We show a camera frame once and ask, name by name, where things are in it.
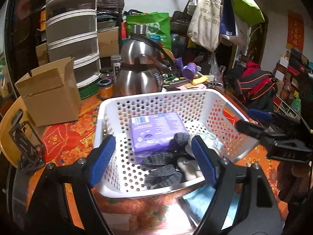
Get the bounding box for white printed plastic package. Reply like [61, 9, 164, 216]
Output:
[178, 194, 239, 230]

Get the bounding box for grey knit work gloves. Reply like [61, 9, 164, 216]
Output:
[141, 133, 189, 189]

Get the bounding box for purple tissue pack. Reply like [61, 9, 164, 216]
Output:
[130, 112, 187, 165]

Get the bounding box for light blue mask pack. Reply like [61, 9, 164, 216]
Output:
[181, 134, 233, 227]

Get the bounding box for person's right hand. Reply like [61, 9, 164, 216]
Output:
[277, 161, 311, 203]

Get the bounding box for red black striped jacket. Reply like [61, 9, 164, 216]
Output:
[229, 61, 278, 112]

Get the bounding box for red floral tablecloth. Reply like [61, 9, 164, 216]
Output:
[42, 89, 279, 234]

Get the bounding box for black folding phone stand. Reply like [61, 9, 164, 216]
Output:
[8, 109, 46, 174]

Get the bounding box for purple plastic cup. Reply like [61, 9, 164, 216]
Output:
[174, 57, 197, 80]

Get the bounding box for white blue hanging bag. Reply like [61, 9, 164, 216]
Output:
[220, 0, 248, 47]

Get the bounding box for yellow wooden chair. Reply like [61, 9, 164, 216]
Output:
[0, 97, 32, 168]

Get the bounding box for white perforated plastic basket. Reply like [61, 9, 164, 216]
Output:
[93, 89, 257, 198]

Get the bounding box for beige canvas tote bag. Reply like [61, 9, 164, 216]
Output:
[187, 0, 222, 52]

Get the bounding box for open cardboard box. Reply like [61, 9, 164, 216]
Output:
[15, 57, 81, 127]

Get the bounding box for lime green hanging bag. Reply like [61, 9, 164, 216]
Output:
[232, 0, 265, 26]

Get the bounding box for orange glass jar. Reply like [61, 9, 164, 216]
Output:
[97, 79, 113, 100]

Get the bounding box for stainless steel gourd kettle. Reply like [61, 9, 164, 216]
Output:
[116, 24, 177, 96]

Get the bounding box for green shopping bag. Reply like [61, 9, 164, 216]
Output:
[126, 12, 171, 50]

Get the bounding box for stacked mesh food cover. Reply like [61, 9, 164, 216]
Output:
[45, 0, 101, 99]

